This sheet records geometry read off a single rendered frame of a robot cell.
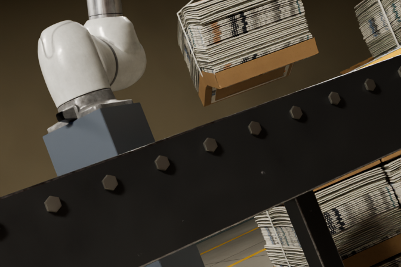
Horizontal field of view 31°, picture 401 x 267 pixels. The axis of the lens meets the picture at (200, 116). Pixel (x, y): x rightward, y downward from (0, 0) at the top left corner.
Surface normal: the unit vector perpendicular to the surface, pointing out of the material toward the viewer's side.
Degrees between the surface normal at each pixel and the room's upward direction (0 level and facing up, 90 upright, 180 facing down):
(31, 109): 90
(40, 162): 90
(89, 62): 91
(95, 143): 90
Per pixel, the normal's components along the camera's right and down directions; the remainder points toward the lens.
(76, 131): -0.43, 0.10
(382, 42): -0.91, 0.34
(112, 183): 0.43, -0.25
